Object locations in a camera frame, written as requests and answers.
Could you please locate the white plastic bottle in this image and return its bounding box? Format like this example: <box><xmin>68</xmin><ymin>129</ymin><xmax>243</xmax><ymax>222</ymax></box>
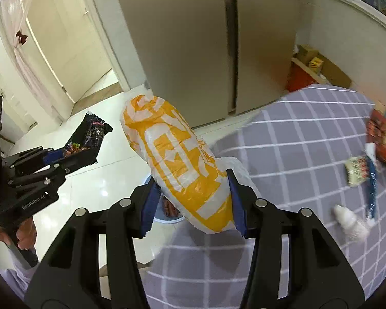
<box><xmin>333</xmin><ymin>204</ymin><xmax>371</xmax><ymax>241</ymax></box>

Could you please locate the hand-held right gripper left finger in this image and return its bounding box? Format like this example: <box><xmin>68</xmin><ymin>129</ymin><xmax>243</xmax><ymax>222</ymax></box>
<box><xmin>26</xmin><ymin>179</ymin><xmax>163</xmax><ymax>309</ymax></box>

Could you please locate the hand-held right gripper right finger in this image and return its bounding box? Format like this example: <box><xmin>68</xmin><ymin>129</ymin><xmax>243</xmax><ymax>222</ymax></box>
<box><xmin>226</xmin><ymin>168</ymin><xmax>366</xmax><ymax>309</ymax></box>

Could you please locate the white door frame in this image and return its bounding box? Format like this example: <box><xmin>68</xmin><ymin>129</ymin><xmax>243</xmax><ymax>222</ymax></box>
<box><xmin>26</xmin><ymin>0</ymin><xmax>131</xmax><ymax>104</ymax></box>

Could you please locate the small white and green packet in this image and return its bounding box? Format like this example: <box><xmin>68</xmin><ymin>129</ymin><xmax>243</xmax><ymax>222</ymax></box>
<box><xmin>345</xmin><ymin>156</ymin><xmax>369</xmax><ymax>188</ymax></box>

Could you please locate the sheer pink curtain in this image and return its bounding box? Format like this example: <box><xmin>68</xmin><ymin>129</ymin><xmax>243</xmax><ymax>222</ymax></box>
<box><xmin>0</xmin><ymin>0</ymin><xmax>66</xmax><ymax>121</ymax></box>

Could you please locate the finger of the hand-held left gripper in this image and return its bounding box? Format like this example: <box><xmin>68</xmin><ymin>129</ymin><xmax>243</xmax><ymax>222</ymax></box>
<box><xmin>2</xmin><ymin>146</ymin><xmax>69</xmax><ymax>170</ymax></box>
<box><xmin>9</xmin><ymin>164</ymin><xmax>69</xmax><ymax>194</ymax></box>

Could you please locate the orange and white plastic bag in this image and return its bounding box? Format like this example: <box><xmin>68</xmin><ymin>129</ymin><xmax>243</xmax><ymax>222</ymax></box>
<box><xmin>120</xmin><ymin>94</ymin><xmax>255</xmax><ymax>234</ymax></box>

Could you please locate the small red box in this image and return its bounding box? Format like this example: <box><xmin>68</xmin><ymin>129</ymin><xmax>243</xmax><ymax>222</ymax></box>
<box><xmin>366</xmin><ymin>109</ymin><xmax>386</xmax><ymax>165</ymax></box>

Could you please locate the grey double-door refrigerator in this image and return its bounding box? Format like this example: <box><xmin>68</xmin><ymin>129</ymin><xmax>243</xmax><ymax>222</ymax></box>
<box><xmin>111</xmin><ymin>0</ymin><xmax>302</xmax><ymax>130</ymax></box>

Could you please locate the cardboard box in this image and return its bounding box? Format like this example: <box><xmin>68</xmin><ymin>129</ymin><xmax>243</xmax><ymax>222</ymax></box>
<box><xmin>295</xmin><ymin>44</ymin><xmax>353</xmax><ymax>89</ymax></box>

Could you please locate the blue tube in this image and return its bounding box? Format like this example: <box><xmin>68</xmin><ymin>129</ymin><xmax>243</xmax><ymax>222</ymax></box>
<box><xmin>364</xmin><ymin>143</ymin><xmax>380</xmax><ymax>222</ymax></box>

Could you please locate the black snack packet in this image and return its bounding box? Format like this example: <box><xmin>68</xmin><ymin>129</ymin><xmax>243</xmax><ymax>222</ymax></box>
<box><xmin>62</xmin><ymin>113</ymin><xmax>114</xmax><ymax>171</ymax></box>

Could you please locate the person's left forearm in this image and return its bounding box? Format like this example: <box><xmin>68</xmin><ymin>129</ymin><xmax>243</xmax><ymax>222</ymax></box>
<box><xmin>0</xmin><ymin>246</ymin><xmax>37</xmax><ymax>295</ymax></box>

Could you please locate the person's left hand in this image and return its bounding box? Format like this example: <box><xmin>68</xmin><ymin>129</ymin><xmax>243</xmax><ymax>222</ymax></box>
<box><xmin>15</xmin><ymin>218</ymin><xmax>38</xmax><ymax>251</ymax></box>

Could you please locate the small yellow packet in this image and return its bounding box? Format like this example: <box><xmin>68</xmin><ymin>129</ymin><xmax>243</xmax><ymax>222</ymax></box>
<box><xmin>309</xmin><ymin>57</ymin><xmax>325</xmax><ymax>73</ymax></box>

